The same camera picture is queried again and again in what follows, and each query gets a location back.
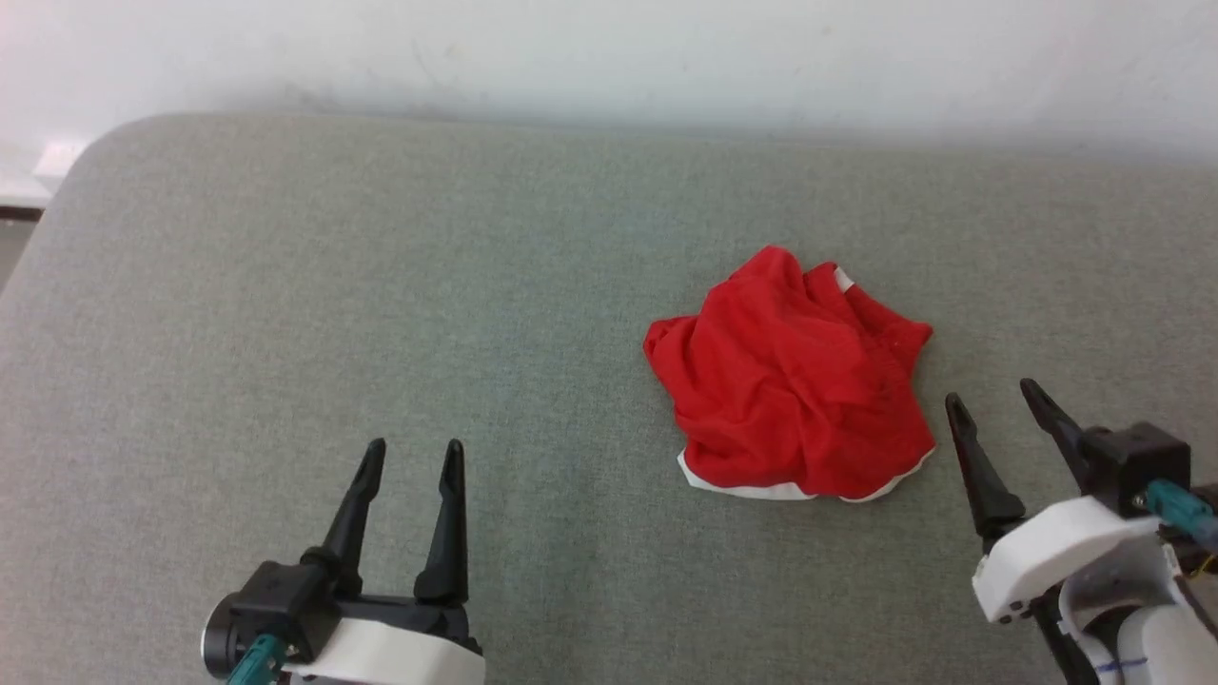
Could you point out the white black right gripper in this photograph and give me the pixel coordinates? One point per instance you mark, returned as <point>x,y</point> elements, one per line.
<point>1056,552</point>

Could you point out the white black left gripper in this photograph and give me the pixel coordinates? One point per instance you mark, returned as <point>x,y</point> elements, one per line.
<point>400,652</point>

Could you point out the red garment with white stripe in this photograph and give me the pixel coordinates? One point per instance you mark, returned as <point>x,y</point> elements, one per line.
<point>790,381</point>

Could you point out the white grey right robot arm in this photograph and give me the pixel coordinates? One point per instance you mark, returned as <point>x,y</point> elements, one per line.
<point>1142,637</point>

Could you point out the grey fabric sofa cushion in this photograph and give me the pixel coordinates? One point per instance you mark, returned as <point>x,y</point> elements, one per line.
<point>381,314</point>

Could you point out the white ledge fixture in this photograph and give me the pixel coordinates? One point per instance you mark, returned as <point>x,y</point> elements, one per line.
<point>52,169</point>

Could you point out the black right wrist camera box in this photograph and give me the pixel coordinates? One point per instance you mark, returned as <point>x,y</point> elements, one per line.
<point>1137,461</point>

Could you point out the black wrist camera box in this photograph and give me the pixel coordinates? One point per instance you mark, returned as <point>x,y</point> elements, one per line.
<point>1137,461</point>
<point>281,604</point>

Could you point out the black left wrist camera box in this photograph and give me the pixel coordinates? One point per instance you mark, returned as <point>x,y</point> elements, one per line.
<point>281,604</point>

